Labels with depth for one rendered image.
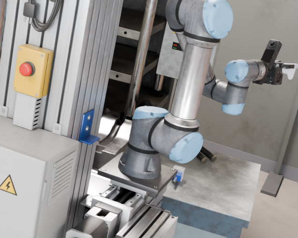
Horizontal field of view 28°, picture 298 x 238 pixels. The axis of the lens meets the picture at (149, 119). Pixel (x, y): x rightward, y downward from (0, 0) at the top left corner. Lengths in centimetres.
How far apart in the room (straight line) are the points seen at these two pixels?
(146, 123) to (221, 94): 31
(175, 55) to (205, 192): 97
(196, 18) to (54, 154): 59
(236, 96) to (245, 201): 71
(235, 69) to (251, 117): 325
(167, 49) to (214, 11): 155
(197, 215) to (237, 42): 283
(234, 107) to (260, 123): 319
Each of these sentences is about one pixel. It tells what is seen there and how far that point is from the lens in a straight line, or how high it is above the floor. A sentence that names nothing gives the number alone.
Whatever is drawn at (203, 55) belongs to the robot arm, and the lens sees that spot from 183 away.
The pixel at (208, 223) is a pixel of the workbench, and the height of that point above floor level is 71.
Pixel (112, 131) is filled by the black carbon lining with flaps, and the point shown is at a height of 89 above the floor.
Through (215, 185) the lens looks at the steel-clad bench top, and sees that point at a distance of 273.
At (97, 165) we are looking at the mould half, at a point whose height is 82.
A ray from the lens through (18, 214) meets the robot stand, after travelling 163.
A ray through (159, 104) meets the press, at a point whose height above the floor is 78.
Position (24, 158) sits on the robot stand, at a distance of 156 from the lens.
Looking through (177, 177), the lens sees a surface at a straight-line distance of 263.
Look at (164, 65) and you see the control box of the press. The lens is 333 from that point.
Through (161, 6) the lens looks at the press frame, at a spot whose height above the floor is 135.
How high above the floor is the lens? 185
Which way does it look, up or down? 18 degrees down
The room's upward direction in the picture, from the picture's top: 12 degrees clockwise
